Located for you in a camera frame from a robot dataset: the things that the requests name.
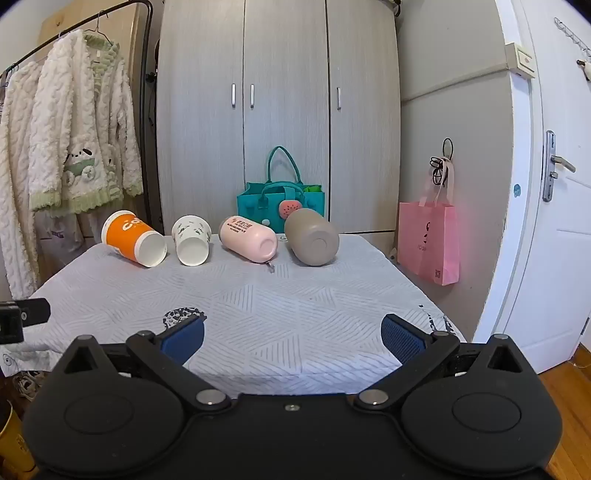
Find taupe metal tumbler cup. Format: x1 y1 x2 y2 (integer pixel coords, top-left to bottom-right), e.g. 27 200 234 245
284 208 339 267

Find white floral paper cup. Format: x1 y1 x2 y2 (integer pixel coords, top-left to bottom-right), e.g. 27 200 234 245
171 215 211 267

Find orange paper cup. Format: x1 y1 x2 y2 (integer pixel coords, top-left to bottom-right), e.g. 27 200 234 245
101 210 168 268

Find pink bottle cup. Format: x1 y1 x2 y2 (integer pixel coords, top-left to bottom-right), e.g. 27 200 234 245
218 216 279 264

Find white fluffy robe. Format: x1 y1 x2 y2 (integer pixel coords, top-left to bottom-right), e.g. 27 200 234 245
1 62 41 299

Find pink paper shopping bag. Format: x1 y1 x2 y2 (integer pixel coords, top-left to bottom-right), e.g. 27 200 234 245
397 157 460 286

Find grey patterned table cloth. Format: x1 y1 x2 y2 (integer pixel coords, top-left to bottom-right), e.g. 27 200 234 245
1 235 456 396

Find white door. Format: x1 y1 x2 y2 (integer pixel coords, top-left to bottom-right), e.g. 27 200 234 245
474 1 590 373

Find yellow bin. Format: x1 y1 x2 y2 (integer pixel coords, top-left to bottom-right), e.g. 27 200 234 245
0 399 36 472

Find white green knit cardigan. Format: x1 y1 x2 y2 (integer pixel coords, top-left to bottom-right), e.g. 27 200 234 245
29 29 143 217

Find teal felt handbag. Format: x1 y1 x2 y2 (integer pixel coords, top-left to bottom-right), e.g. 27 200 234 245
236 145 325 234

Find grey wooden wardrobe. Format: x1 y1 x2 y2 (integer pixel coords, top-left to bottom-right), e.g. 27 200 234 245
156 1 401 234

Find black hair ties on hook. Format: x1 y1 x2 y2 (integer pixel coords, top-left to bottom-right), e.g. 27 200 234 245
428 137 455 186

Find silver door handle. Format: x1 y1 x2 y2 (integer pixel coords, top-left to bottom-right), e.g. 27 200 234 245
542 130 576 203

